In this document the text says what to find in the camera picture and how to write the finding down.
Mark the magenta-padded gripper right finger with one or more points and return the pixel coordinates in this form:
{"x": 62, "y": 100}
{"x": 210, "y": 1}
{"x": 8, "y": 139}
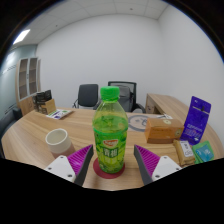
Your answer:
{"x": 154, "y": 165}

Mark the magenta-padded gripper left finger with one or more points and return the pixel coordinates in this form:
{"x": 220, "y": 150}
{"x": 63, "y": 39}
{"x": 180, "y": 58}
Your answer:
{"x": 68, "y": 165}

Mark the white and pink cup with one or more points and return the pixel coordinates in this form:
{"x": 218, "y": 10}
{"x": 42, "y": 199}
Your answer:
{"x": 59, "y": 142}

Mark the flat round red coaster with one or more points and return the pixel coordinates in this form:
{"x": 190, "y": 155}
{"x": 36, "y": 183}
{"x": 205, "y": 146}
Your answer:
{"x": 100, "y": 170}

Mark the tan wrapped snack bar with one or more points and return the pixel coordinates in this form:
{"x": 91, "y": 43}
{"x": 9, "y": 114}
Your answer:
{"x": 184, "y": 151}

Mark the brown cardboard box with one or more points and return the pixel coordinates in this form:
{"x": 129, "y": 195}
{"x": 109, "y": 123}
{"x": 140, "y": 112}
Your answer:
{"x": 163, "y": 130}

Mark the white and purple leaflet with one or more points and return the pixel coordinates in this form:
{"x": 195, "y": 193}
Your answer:
{"x": 59, "y": 114}

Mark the green snack packet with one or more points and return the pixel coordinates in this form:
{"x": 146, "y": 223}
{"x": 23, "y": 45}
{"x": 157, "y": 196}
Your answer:
{"x": 204, "y": 151}

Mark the green drink bottle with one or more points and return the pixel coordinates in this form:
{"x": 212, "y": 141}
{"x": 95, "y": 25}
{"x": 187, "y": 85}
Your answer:
{"x": 110, "y": 133}

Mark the purple standing package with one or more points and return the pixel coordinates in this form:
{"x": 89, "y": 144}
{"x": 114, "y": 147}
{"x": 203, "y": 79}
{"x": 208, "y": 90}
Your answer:
{"x": 196, "y": 120}

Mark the wooden box with dark brochures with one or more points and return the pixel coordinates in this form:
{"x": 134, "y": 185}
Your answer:
{"x": 45, "y": 102}

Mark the grey office chair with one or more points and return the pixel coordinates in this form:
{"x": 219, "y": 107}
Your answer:
{"x": 87, "y": 96}

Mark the black mesh office chair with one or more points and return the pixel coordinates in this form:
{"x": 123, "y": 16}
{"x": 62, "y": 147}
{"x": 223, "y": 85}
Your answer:
{"x": 126, "y": 95}

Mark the wooden shelf unit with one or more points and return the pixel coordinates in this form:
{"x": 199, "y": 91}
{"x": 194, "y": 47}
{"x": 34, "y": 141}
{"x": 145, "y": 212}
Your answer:
{"x": 28, "y": 78}

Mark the rectangular ceiling light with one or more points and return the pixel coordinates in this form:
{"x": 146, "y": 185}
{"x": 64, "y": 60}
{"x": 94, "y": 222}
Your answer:
{"x": 21, "y": 36}

